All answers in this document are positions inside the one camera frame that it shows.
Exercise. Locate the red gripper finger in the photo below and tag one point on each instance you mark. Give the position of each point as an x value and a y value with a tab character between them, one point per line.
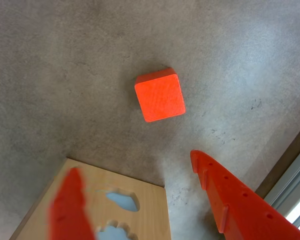
70	212
245	215

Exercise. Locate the red wooden cube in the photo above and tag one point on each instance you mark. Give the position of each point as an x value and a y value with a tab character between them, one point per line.
160	97

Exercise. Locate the wooden shape sorter box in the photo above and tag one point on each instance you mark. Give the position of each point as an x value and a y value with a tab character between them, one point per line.
150	220

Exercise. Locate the aluminium profile rail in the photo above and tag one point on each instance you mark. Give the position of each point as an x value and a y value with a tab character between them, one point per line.
290	190

